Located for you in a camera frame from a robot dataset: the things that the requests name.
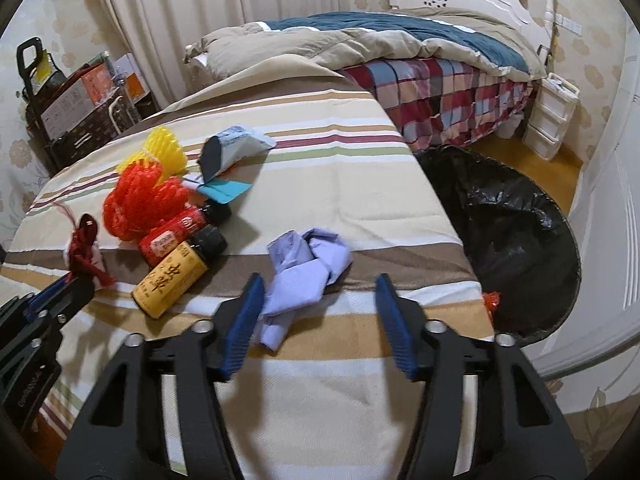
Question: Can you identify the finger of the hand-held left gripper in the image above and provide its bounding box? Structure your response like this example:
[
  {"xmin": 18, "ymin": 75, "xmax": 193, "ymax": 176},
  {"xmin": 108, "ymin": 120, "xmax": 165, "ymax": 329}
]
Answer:
[
  {"xmin": 0, "ymin": 272, "xmax": 96, "ymax": 436},
  {"xmin": 0, "ymin": 282, "xmax": 71, "ymax": 322}
]

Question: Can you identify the white panelled door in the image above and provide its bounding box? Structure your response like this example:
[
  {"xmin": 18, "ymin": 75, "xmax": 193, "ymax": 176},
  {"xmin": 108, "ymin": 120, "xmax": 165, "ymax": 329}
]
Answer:
[{"xmin": 520, "ymin": 10, "xmax": 640, "ymax": 381}]

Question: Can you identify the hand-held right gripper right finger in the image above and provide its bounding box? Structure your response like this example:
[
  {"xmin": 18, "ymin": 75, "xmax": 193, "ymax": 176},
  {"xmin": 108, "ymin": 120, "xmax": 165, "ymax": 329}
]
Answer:
[{"xmin": 375, "ymin": 273, "xmax": 588, "ymax": 480}]

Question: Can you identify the yellow ink bottle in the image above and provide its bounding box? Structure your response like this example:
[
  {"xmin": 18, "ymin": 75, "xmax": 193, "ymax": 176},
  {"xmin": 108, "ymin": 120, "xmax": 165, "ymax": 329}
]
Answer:
[{"xmin": 131, "ymin": 225, "xmax": 227, "ymax": 320}]

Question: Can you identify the striped tablecloth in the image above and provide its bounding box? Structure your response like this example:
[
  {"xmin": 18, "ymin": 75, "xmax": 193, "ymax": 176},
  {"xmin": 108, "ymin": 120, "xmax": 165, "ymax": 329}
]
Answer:
[{"xmin": 0, "ymin": 55, "xmax": 496, "ymax": 480}]

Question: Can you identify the white bucket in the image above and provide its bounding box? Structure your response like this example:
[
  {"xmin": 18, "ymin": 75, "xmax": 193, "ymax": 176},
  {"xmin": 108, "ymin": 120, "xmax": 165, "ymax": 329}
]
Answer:
[{"xmin": 495, "ymin": 110, "xmax": 526, "ymax": 141}]

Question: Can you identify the yellow foam fruit net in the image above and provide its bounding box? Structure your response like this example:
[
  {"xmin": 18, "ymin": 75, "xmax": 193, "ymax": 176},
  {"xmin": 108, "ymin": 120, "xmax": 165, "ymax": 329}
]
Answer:
[{"xmin": 119, "ymin": 126, "xmax": 188, "ymax": 176}]

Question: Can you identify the red foam fruit net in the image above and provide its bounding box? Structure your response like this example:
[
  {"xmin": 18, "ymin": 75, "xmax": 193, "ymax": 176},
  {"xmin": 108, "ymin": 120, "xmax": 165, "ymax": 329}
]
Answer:
[{"xmin": 102, "ymin": 162, "xmax": 193, "ymax": 241}]

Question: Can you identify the bed with plaid sheet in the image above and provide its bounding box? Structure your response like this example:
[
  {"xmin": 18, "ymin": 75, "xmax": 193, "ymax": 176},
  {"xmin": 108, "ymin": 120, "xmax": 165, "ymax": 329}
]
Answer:
[{"xmin": 184, "ymin": 9, "xmax": 546, "ymax": 81}]

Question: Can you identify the cardboard box with orange print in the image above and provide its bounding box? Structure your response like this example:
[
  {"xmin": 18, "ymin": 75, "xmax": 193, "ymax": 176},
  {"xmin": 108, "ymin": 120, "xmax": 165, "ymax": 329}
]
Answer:
[{"xmin": 40, "ymin": 67, "xmax": 115, "ymax": 138}]

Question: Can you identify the teal paper scrap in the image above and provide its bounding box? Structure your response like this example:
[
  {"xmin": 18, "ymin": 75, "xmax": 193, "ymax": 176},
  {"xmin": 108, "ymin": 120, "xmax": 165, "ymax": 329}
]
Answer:
[{"xmin": 187, "ymin": 175, "xmax": 251, "ymax": 205}]

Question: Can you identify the plaid bedsheet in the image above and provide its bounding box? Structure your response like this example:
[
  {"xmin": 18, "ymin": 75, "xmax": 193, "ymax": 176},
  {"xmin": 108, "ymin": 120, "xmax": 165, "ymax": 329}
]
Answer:
[{"xmin": 340, "ymin": 57, "xmax": 538, "ymax": 153}]

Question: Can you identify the black hand trolley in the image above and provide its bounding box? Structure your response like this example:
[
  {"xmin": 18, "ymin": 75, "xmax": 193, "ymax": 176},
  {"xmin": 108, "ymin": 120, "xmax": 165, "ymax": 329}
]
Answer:
[{"xmin": 16, "ymin": 37, "xmax": 53, "ymax": 161}]

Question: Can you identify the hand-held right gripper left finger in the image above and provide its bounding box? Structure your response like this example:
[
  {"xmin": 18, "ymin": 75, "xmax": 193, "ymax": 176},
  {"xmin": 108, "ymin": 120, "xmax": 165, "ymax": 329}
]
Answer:
[{"xmin": 56, "ymin": 272, "xmax": 266, "ymax": 480}]

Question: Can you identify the red ink bottle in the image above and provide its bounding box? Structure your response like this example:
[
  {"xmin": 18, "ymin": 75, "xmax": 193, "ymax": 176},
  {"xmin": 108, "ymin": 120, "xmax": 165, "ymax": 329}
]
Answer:
[{"xmin": 138, "ymin": 200, "xmax": 232, "ymax": 267}]

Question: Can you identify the white plastic drawer unit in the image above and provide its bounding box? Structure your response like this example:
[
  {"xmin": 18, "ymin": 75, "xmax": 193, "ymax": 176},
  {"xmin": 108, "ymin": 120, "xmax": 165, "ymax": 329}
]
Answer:
[{"xmin": 522, "ymin": 72, "xmax": 581, "ymax": 161}]

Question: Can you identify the white blue powder sachet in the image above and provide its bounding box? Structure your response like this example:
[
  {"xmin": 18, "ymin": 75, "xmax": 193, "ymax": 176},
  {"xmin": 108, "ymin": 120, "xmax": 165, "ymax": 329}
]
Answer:
[{"xmin": 197, "ymin": 126, "xmax": 277, "ymax": 183}]

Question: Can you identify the bin with black bag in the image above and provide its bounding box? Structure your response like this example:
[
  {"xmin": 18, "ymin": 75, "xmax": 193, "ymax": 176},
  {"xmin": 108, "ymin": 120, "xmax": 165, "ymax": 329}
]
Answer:
[{"xmin": 412, "ymin": 144, "xmax": 582, "ymax": 348}]

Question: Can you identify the cream curtain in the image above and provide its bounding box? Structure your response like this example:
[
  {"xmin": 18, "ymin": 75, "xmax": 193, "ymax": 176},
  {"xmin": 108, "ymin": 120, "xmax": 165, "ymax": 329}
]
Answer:
[{"xmin": 87, "ymin": 0, "xmax": 351, "ymax": 111}]

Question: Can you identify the white and orange box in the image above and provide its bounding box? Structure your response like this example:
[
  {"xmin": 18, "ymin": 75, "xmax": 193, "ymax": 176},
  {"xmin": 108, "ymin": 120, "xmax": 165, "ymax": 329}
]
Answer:
[{"xmin": 112, "ymin": 52, "xmax": 152, "ymax": 106}]

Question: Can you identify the lilac paper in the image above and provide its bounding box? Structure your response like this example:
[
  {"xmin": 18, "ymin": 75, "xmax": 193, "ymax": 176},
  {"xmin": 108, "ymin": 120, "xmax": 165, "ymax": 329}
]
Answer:
[{"xmin": 252, "ymin": 228, "xmax": 353, "ymax": 353}]

